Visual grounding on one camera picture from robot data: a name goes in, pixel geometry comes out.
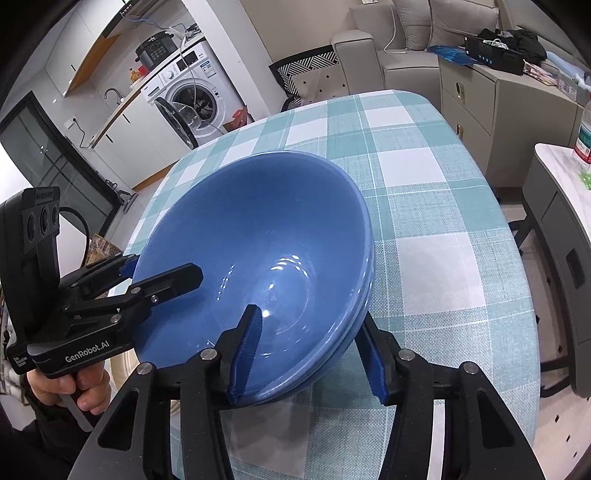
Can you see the floor mop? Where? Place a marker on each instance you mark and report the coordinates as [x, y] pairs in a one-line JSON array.
[[124, 198]]

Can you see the person's left forearm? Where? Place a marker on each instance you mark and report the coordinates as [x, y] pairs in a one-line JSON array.
[[41, 443]]

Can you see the white lower kitchen cabinets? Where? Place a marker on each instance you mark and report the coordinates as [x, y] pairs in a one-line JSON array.
[[138, 143]]

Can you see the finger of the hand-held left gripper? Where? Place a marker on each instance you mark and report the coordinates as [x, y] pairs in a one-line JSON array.
[[180, 277], [127, 266]]

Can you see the red paper bag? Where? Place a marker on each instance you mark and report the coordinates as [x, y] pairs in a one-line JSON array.
[[236, 120]]

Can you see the green packets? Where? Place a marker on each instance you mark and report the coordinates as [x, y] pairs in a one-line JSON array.
[[586, 180]]

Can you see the light blue pillow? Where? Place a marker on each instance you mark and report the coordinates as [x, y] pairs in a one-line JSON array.
[[563, 64]]

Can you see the black pressure cooker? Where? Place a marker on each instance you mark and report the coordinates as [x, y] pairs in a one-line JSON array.
[[157, 48]]

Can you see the blue plastic bag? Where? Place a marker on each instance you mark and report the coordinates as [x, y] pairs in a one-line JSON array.
[[450, 54]]

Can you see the beige side cabinet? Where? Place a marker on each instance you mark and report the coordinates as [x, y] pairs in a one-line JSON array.
[[508, 120]]

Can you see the tissue box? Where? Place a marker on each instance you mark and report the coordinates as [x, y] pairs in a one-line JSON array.
[[569, 85]]

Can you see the printed cardboard box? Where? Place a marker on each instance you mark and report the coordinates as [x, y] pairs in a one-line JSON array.
[[104, 249]]

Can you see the black jacket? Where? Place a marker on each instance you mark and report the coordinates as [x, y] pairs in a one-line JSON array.
[[526, 44]]

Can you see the beige sofa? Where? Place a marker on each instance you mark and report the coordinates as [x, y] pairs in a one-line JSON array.
[[364, 60]]

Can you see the marble top side table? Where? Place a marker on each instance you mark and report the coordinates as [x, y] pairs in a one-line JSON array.
[[554, 217]]

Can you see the person's left hand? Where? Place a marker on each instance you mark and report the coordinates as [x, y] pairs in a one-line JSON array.
[[94, 387]]

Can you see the light blue bowl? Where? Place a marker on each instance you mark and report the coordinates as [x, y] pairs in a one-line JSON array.
[[356, 318]]

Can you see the black open box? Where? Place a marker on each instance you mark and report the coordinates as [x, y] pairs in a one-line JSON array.
[[494, 57]]

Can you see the silver range hood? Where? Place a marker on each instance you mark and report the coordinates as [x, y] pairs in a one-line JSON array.
[[134, 8]]

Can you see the dark glass door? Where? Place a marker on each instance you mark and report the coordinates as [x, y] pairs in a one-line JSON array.
[[41, 157]]

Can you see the black white patterned cushion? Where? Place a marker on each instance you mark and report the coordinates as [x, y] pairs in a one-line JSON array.
[[304, 64]]

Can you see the printed papers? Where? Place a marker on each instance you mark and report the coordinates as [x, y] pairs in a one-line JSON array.
[[540, 74]]

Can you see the white kitchen cabinets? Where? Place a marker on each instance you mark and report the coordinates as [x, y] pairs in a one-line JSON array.
[[138, 143], [78, 41]]

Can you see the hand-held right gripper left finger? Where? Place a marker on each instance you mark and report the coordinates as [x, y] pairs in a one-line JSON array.
[[247, 360]]

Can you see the white washing machine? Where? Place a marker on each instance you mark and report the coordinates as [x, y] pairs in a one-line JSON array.
[[194, 87]]

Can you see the metal kitchen faucet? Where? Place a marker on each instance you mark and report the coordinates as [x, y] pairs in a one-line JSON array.
[[113, 94]]

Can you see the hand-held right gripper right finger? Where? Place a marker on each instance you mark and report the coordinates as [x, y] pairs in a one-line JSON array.
[[375, 369]]

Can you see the clear plastic water bottle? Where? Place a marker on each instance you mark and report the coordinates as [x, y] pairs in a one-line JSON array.
[[584, 134]]

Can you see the white upper kitchen cabinets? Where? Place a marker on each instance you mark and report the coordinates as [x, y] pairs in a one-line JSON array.
[[78, 41]]

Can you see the grey sofa cushion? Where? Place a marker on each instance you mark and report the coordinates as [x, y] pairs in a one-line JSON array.
[[461, 21], [413, 23]]

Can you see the white wall socket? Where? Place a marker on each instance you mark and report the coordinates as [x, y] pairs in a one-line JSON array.
[[72, 123]]

